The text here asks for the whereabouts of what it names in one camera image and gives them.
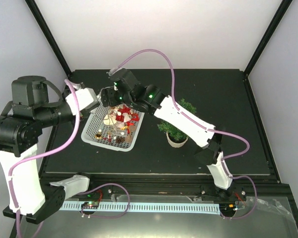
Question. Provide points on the gold bell ornament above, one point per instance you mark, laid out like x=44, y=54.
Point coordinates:
x=98, y=136

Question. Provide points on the white tree pot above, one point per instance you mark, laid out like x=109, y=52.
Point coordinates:
x=175, y=144

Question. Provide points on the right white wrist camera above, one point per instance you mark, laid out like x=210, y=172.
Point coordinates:
x=112, y=71

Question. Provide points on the brown pine cone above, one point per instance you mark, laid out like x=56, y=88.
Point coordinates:
x=120, y=139

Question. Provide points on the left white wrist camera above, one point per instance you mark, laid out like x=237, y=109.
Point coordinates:
x=86, y=98

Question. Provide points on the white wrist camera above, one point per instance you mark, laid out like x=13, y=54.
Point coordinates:
x=112, y=71
x=86, y=98

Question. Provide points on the white perforated plastic basket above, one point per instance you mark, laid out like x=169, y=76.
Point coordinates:
x=94, y=125

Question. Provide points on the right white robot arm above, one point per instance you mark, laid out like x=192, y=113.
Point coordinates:
x=149, y=99

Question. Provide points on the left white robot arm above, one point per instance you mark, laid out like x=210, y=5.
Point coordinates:
x=21, y=124

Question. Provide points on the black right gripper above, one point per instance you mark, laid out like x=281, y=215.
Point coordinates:
x=107, y=94

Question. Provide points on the cream heart ornament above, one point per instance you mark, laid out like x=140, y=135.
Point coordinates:
x=109, y=120

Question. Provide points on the small green christmas tree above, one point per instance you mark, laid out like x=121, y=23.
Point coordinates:
x=178, y=123

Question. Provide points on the white slotted cable duct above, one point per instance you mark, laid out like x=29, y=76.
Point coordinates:
x=141, y=207

